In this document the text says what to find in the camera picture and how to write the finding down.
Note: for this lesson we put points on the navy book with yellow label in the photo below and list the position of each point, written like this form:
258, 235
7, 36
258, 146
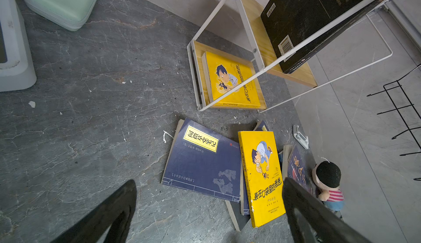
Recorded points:
203, 161

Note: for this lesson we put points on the black-haired doll plush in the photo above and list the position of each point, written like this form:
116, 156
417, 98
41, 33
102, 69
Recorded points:
327, 177

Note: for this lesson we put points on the white digital clock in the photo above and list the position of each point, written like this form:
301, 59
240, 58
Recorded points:
17, 67

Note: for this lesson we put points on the white metal phone stand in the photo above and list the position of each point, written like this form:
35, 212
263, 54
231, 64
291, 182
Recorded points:
302, 139

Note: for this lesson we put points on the white wooden two-tier shelf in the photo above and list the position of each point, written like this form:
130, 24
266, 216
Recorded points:
263, 57

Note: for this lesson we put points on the yellow cartoon book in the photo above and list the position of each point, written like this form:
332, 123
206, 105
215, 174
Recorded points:
263, 180

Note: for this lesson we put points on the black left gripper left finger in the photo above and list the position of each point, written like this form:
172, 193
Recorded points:
113, 215

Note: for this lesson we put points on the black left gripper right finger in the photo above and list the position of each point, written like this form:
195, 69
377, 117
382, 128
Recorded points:
308, 218

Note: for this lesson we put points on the yellow book on lower shelf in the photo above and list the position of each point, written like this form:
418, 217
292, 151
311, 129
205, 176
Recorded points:
222, 75

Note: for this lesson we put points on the black upright book on shelf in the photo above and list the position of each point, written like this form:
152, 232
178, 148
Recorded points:
290, 22

